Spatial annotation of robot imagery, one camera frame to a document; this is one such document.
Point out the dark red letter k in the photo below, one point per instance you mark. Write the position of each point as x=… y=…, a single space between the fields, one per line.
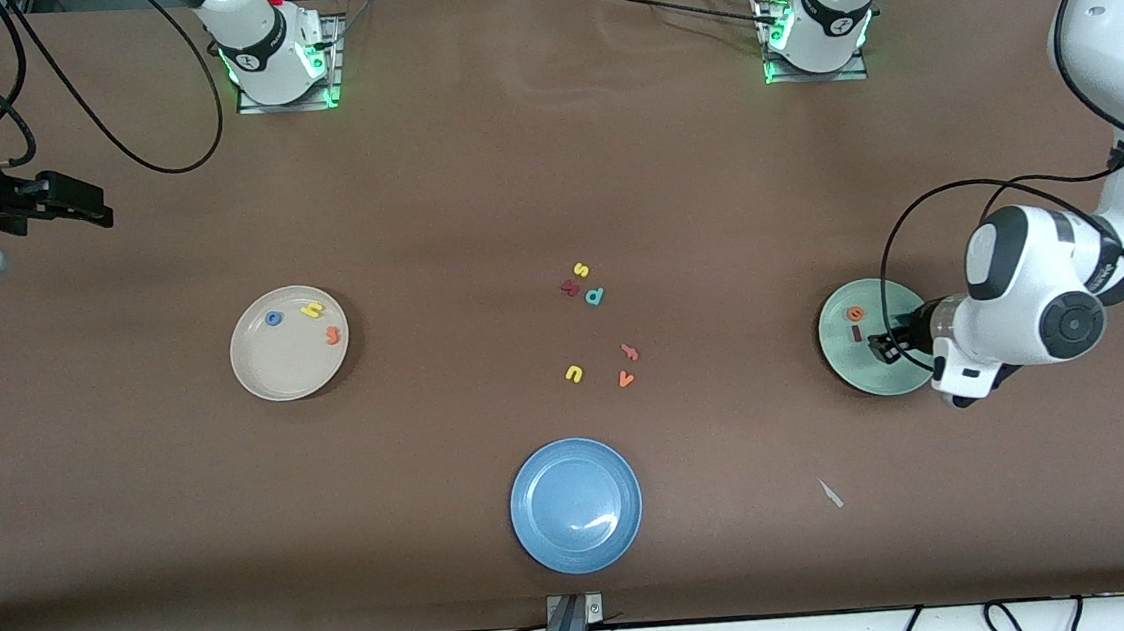
x=571 y=289

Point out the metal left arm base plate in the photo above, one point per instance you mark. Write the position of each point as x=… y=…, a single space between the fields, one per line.
x=854 y=72

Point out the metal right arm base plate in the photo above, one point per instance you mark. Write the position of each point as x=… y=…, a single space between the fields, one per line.
x=327 y=73

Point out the blue letter o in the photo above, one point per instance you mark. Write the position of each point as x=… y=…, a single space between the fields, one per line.
x=267 y=319

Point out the teal letter p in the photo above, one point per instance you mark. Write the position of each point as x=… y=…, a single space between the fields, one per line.
x=594 y=296

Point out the orange letter v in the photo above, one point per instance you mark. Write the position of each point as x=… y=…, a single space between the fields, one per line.
x=627 y=379

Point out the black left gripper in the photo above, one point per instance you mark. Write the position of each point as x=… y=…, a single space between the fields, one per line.
x=916 y=333

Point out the pale green plate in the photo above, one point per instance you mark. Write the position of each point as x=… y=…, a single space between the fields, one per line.
x=847 y=363

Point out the yellow letter u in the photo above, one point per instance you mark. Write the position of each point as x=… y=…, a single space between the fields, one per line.
x=569 y=375

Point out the pink letter y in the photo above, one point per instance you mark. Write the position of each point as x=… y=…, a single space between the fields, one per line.
x=629 y=352

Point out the small white paper scrap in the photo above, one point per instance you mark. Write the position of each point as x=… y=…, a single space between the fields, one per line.
x=830 y=493

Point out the beige brown plate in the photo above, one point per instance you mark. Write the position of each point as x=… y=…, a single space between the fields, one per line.
x=290 y=367

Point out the orange letter e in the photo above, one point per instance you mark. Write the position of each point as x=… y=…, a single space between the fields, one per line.
x=855 y=312

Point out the brown paper table cover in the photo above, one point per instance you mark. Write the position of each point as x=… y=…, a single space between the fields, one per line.
x=551 y=176

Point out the yellow letter h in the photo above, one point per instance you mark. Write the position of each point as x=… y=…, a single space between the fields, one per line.
x=312 y=310

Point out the blue plate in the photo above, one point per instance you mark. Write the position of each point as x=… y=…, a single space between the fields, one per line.
x=575 y=505

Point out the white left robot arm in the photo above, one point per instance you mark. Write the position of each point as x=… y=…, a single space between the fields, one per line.
x=1032 y=299

